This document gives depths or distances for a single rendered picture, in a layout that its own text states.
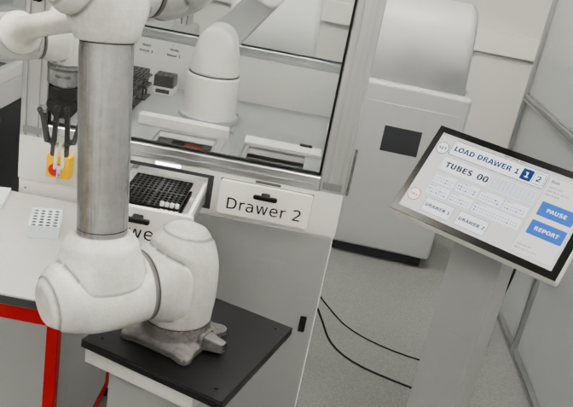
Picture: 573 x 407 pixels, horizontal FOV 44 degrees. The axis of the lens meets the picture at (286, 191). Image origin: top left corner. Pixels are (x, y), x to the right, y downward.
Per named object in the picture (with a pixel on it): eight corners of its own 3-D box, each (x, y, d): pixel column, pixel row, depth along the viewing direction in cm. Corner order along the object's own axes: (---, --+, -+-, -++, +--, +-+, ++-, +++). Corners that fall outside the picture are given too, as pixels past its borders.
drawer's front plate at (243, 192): (306, 229, 222) (313, 197, 218) (216, 212, 222) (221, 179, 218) (307, 227, 224) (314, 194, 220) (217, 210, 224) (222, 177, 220)
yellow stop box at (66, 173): (66, 181, 218) (68, 159, 216) (43, 177, 218) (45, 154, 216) (72, 176, 223) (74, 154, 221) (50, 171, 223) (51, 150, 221)
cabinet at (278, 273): (292, 439, 253) (338, 239, 224) (8, 385, 253) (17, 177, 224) (304, 305, 342) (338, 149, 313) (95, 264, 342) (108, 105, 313)
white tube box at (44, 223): (58, 239, 200) (59, 227, 198) (26, 237, 197) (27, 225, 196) (61, 220, 211) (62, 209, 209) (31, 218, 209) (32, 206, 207)
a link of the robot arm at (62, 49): (76, 57, 192) (27, 56, 183) (80, -2, 186) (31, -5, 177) (94, 68, 184) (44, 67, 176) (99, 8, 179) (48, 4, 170)
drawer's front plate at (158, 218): (188, 254, 192) (193, 218, 188) (83, 235, 192) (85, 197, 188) (188, 252, 194) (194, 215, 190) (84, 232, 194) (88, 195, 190)
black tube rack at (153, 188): (176, 230, 201) (178, 209, 199) (114, 218, 201) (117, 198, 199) (191, 201, 222) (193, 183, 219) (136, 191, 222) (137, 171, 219)
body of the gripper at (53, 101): (45, 85, 182) (43, 119, 186) (79, 90, 184) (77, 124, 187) (49, 78, 189) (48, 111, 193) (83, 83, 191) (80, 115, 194)
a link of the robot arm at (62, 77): (82, 69, 181) (80, 91, 184) (85, 61, 190) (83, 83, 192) (44, 64, 180) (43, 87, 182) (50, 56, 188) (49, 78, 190)
